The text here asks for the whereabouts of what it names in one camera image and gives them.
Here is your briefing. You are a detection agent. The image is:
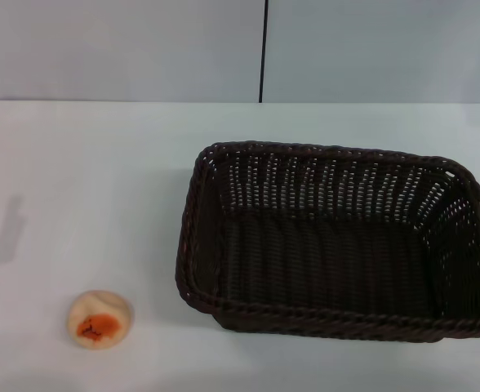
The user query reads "dark brown woven basket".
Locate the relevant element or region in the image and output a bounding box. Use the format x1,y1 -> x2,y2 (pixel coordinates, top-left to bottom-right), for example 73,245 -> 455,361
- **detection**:
171,140 -> 480,343

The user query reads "cream bun with orange filling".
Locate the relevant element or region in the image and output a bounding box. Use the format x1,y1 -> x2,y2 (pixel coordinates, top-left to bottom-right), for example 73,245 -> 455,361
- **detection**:
67,289 -> 132,351

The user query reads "black vertical wall strip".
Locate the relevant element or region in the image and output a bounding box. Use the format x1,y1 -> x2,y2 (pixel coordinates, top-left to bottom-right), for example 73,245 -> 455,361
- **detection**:
258,0 -> 269,103

